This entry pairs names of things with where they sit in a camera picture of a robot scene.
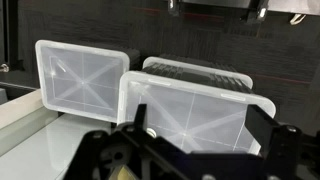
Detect clear plastic bin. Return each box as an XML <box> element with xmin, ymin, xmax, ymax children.
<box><xmin>35</xmin><ymin>40</ymin><xmax>130</xmax><ymax>122</ymax></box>
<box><xmin>117</xmin><ymin>71</ymin><xmax>276</xmax><ymax>154</ymax></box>
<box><xmin>143</xmin><ymin>57</ymin><xmax>253</xmax><ymax>88</ymax></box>

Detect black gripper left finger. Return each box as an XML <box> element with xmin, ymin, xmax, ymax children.
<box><xmin>133</xmin><ymin>104</ymin><xmax>147</xmax><ymax>131</ymax></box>

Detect clear plastic bin left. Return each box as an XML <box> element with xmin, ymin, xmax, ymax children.
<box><xmin>35</xmin><ymin>40</ymin><xmax>130</xmax><ymax>122</ymax></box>

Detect clear plastic bin rear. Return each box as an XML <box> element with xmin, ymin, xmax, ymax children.
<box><xmin>143</xmin><ymin>57</ymin><xmax>253</xmax><ymax>88</ymax></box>

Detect clear plastic bin front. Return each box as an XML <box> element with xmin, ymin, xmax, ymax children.
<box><xmin>117</xmin><ymin>71</ymin><xmax>276</xmax><ymax>154</ymax></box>

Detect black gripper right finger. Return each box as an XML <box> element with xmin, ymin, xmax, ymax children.
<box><xmin>245</xmin><ymin>104</ymin><xmax>279</xmax><ymax>157</ymax></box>

